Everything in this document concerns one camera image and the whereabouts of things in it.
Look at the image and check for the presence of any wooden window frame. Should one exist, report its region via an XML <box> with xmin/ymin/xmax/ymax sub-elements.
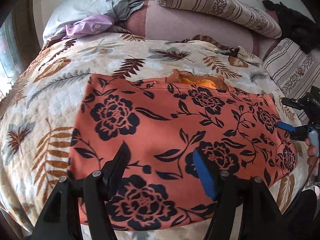
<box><xmin>10</xmin><ymin>0</ymin><xmax>43</xmax><ymax>55</ymax></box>

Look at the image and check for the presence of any striped floral cushion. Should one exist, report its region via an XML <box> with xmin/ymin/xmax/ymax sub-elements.
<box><xmin>262</xmin><ymin>38</ymin><xmax>320</xmax><ymax>98</ymax></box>

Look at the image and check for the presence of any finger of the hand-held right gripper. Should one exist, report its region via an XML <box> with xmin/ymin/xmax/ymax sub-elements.
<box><xmin>277</xmin><ymin>121</ymin><xmax>309</xmax><ymax>141</ymax></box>
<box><xmin>281</xmin><ymin>97</ymin><xmax>304</xmax><ymax>110</ymax></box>

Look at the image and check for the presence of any person's right hand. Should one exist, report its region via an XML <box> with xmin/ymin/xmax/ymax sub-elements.
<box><xmin>306</xmin><ymin>139</ymin><xmax>320</xmax><ymax>175</ymax></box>

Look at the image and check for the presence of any orange black floral shirt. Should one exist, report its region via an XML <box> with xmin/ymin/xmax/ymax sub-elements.
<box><xmin>67</xmin><ymin>69</ymin><xmax>299</xmax><ymax>232</ymax></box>

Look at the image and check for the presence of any cream leaf print blanket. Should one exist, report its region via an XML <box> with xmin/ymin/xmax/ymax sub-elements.
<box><xmin>0</xmin><ymin>31</ymin><xmax>313</xmax><ymax>240</ymax></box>

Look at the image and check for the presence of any pink bed sheet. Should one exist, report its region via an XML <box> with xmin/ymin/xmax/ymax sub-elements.
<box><xmin>124</xmin><ymin>0</ymin><xmax>283</xmax><ymax>60</ymax></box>

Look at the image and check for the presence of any striped floral bolster pillow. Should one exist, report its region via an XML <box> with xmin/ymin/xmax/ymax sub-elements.
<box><xmin>154</xmin><ymin>0</ymin><xmax>282</xmax><ymax>40</ymax></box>

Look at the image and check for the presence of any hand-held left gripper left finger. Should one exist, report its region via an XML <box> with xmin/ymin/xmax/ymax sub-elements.
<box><xmin>30</xmin><ymin>142</ymin><xmax>131</xmax><ymax>240</ymax></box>

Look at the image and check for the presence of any purple printed cloth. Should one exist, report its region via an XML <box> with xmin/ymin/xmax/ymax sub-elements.
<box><xmin>47</xmin><ymin>14</ymin><xmax>115</xmax><ymax>42</ymax></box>

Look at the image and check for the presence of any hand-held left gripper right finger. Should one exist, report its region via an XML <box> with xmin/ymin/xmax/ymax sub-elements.
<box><xmin>192</xmin><ymin>149</ymin><xmax>285</xmax><ymax>240</ymax></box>

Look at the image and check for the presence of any black garment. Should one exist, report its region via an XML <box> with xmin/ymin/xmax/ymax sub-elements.
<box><xmin>262</xmin><ymin>0</ymin><xmax>320</xmax><ymax>54</ymax></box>

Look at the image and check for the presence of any light blue pillow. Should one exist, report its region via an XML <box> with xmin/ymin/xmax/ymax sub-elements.
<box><xmin>42</xmin><ymin>0</ymin><xmax>125</xmax><ymax>43</ymax></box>

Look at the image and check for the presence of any grey cloth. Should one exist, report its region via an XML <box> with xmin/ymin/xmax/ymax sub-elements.
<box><xmin>111</xmin><ymin>0</ymin><xmax>150</xmax><ymax>20</ymax></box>

